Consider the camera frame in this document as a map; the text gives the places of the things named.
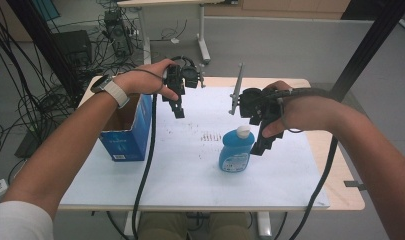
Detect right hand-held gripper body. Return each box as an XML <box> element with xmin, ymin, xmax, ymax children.
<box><xmin>229</xmin><ymin>62</ymin><xmax>287</xmax><ymax>131</ymax></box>

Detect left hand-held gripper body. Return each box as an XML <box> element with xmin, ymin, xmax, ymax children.
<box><xmin>162</xmin><ymin>55</ymin><xmax>206</xmax><ymax>103</ymax></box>

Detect blue bottle with white cap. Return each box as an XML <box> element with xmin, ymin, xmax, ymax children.
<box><xmin>218</xmin><ymin>124</ymin><xmax>256</xmax><ymax>174</ymax></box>

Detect blue cardboard box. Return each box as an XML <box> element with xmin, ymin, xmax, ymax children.
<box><xmin>99</xmin><ymin>93</ymin><xmax>153</xmax><ymax>163</ymax></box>

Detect person's left hand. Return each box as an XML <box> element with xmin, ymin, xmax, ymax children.
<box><xmin>115</xmin><ymin>59</ymin><xmax>180</xmax><ymax>102</ymax></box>

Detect person's right hand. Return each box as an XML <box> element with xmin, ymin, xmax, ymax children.
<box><xmin>261</xmin><ymin>80</ymin><xmax>340</xmax><ymax>139</ymax></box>

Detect white desk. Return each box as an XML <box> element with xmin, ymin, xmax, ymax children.
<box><xmin>117</xmin><ymin>0</ymin><xmax>239</xmax><ymax>66</ymax></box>

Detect grey floor mat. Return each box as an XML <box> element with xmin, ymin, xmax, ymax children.
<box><xmin>310</xmin><ymin>82</ymin><xmax>361</xmax><ymax>111</ymax></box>

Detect light wooden table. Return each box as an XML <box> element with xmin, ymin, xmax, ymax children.
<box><xmin>58</xmin><ymin>75</ymin><xmax>366</xmax><ymax>240</ymax></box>

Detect black computer tower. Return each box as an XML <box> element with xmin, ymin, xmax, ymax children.
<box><xmin>104</xmin><ymin>9</ymin><xmax>134</xmax><ymax>58</ymax></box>

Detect white table mat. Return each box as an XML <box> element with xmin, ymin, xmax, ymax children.
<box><xmin>59</xmin><ymin>86</ymin><xmax>330</xmax><ymax>209</ymax></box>

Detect black tape piece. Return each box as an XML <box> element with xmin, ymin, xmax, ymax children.
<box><xmin>343</xmin><ymin>180</ymin><xmax>368</xmax><ymax>192</ymax></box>

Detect black equipment box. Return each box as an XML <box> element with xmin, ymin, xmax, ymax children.
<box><xmin>53</xmin><ymin>29</ymin><xmax>93</xmax><ymax>68</ymax></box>

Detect person's khaki trousers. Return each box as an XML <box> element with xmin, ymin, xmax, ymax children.
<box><xmin>138</xmin><ymin>212</ymin><xmax>254</xmax><ymax>240</ymax></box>

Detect teal panel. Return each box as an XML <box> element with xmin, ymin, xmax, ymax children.
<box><xmin>31</xmin><ymin>0</ymin><xmax>61</xmax><ymax>21</ymax></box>

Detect white shirt sleeve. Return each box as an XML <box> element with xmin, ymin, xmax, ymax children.
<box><xmin>0</xmin><ymin>200</ymin><xmax>54</xmax><ymax>240</ymax></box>

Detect wristwatch with white strap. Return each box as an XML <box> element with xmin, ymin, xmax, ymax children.
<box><xmin>90</xmin><ymin>74</ymin><xmax>131</xmax><ymax>109</ymax></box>

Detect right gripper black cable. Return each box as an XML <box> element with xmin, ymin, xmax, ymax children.
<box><xmin>278</xmin><ymin>87</ymin><xmax>339</xmax><ymax>240</ymax></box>

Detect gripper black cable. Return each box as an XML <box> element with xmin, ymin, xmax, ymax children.
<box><xmin>131</xmin><ymin>93</ymin><xmax>158</xmax><ymax>240</ymax></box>
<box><xmin>278</xmin><ymin>87</ymin><xmax>339</xmax><ymax>240</ymax></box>

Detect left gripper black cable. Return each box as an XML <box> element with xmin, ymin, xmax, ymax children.
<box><xmin>131</xmin><ymin>93</ymin><xmax>158</xmax><ymax>240</ymax></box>

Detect black metal post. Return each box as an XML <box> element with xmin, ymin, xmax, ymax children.
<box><xmin>329</xmin><ymin>0</ymin><xmax>405</xmax><ymax>103</ymax></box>
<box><xmin>4</xmin><ymin>0</ymin><xmax>83</xmax><ymax>101</ymax></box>

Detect tangle of black floor cables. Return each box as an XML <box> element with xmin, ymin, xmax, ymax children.
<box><xmin>0</xmin><ymin>0</ymin><xmax>148</xmax><ymax>201</ymax></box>

